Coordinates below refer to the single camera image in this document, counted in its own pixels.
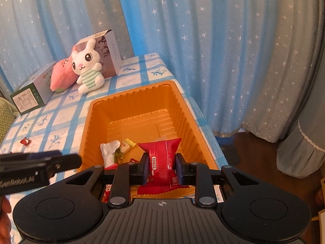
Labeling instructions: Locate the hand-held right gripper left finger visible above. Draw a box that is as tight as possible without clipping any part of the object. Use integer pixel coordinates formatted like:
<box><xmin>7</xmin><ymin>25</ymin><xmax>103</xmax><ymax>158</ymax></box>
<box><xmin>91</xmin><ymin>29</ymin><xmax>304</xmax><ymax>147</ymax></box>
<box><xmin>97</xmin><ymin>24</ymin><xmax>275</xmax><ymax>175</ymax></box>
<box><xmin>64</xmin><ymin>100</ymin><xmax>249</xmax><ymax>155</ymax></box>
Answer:
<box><xmin>65</xmin><ymin>152</ymin><xmax>149</xmax><ymax>208</ymax></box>

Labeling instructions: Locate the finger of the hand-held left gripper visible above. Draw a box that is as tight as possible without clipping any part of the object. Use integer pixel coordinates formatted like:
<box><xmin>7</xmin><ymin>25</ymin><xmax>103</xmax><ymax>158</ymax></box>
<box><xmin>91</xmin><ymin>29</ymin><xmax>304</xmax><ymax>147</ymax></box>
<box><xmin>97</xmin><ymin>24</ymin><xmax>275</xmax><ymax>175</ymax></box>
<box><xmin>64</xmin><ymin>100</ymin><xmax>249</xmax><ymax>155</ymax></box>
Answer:
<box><xmin>0</xmin><ymin>150</ymin><xmax>63</xmax><ymax>168</ymax></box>
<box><xmin>46</xmin><ymin>154</ymin><xmax>82</xmax><ymax>179</ymax></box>

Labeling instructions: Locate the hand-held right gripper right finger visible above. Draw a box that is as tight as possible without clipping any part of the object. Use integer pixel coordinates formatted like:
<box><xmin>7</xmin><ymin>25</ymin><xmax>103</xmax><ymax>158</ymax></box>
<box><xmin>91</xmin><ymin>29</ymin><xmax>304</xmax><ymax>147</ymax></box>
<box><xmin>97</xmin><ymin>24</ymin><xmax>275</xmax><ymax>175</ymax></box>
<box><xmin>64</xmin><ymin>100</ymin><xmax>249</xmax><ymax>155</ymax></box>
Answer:
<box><xmin>175</xmin><ymin>152</ymin><xmax>259</xmax><ymax>208</ymax></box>

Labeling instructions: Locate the large red snack packet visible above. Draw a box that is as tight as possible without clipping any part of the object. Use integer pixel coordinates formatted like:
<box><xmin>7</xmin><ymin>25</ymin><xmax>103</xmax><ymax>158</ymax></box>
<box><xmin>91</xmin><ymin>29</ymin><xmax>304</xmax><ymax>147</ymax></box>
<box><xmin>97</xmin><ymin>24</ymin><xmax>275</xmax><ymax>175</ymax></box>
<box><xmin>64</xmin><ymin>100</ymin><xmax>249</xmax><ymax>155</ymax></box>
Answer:
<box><xmin>137</xmin><ymin>137</ymin><xmax>190</xmax><ymax>197</ymax></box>

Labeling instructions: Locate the small green-brown candy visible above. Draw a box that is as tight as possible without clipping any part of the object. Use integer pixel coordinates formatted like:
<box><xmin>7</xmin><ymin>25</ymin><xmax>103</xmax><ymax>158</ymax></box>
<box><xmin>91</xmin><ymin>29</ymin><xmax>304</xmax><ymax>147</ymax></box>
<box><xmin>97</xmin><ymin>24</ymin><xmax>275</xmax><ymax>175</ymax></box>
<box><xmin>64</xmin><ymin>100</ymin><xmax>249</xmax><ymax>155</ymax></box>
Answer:
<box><xmin>113</xmin><ymin>149</ymin><xmax>126</xmax><ymax>164</ymax></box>

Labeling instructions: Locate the yellow candy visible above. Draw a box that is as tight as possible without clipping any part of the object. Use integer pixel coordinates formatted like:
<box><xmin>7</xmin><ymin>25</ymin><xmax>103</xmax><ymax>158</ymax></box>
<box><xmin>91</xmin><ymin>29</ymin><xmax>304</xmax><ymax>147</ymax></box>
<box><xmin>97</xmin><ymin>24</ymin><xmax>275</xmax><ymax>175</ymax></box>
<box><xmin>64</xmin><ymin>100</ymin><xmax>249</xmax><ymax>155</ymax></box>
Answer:
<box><xmin>119</xmin><ymin>138</ymin><xmax>135</xmax><ymax>154</ymax></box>

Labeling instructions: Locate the orange plastic tray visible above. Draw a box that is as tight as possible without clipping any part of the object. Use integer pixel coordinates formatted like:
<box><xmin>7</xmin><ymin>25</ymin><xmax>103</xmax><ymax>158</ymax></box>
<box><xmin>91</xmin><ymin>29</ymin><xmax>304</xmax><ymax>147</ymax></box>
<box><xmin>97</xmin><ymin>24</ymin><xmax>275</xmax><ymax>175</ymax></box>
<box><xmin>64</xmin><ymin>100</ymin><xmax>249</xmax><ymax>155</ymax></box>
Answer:
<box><xmin>78</xmin><ymin>80</ymin><xmax>220</xmax><ymax>204</ymax></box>

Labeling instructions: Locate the person's left hand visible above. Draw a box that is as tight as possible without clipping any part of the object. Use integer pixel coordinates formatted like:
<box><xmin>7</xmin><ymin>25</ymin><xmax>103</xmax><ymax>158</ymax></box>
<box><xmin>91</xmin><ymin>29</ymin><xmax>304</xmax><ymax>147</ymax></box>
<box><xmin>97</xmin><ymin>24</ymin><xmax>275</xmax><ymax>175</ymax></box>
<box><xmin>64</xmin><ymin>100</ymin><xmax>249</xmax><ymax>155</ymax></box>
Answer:
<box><xmin>0</xmin><ymin>197</ymin><xmax>12</xmax><ymax>244</ymax></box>

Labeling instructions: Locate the white snack packet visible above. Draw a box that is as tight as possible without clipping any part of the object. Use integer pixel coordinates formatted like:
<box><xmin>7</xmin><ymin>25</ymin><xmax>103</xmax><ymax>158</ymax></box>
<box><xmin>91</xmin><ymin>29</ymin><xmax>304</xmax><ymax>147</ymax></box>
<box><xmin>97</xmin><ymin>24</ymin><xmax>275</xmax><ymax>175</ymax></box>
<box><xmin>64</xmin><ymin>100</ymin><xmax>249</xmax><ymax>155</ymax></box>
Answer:
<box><xmin>100</xmin><ymin>140</ymin><xmax>121</xmax><ymax>167</ymax></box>

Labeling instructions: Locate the green zigzag cushion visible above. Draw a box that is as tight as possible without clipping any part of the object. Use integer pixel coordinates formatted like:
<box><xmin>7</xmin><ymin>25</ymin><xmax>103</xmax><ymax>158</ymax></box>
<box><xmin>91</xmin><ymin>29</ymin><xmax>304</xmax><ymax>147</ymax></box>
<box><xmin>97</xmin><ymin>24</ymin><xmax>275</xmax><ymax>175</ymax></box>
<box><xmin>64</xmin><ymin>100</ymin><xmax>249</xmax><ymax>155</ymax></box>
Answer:
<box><xmin>0</xmin><ymin>104</ymin><xmax>17</xmax><ymax>144</ymax></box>

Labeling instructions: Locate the green cardboard box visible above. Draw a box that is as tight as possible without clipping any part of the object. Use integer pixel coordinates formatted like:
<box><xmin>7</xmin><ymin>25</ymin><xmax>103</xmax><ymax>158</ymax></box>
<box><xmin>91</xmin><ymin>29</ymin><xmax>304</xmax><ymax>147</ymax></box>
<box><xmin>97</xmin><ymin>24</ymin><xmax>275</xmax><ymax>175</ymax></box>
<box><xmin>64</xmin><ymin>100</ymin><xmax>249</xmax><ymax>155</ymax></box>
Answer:
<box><xmin>10</xmin><ymin>61</ymin><xmax>60</xmax><ymax>115</ymax></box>

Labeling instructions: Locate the pink plush toy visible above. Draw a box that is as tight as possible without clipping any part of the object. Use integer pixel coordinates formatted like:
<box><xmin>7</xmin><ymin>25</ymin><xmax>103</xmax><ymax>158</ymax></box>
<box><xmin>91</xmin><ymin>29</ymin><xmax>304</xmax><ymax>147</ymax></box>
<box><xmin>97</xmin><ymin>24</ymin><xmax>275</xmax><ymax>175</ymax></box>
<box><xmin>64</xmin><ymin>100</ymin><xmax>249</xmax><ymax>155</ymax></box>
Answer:
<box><xmin>50</xmin><ymin>58</ymin><xmax>77</xmax><ymax>93</ymax></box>

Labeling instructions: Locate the white rabbit plush toy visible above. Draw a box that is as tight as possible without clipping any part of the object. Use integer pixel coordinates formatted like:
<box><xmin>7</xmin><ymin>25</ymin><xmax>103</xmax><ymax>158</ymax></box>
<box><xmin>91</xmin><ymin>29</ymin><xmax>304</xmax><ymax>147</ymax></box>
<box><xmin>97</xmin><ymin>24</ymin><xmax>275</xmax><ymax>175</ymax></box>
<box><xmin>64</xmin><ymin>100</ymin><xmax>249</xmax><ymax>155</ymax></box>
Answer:
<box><xmin>70</xmin><ymin>38</ymin><xmax>105</xmax><ymax>94</ymax></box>

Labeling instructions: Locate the grey printed cardboard box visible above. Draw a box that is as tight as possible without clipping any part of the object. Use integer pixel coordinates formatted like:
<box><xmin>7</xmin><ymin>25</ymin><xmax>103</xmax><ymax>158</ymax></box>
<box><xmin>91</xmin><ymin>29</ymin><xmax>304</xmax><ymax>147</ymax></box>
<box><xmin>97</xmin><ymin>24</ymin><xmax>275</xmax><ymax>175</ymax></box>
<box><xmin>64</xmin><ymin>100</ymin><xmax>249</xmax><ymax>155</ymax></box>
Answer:
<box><xmin>75</xmin><ymin>29</ymin><xmax>122</xmax><ymax>78</ymax></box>

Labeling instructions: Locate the pale blue lace-trimmed cover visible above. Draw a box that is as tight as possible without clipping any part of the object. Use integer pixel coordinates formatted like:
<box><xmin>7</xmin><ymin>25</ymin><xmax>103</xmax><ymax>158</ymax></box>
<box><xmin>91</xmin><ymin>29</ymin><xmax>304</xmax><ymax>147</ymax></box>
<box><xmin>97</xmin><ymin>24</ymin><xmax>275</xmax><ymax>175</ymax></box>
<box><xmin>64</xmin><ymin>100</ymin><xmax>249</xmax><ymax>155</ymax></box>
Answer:
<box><xmin>276</xmin><ymin>111</ymin><xmax>325</xmax><ymax>179</ymax></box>

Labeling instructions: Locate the blue star-print curtain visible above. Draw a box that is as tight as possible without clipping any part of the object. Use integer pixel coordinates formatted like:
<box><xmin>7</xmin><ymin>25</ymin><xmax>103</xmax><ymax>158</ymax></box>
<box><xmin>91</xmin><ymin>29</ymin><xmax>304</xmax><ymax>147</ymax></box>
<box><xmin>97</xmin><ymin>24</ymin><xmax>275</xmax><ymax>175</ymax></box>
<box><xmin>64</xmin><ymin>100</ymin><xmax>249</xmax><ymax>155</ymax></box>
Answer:
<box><xmin>0</xmin><ymin>0</ymin><xmax>325</xmax><ymax>143</ymax></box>

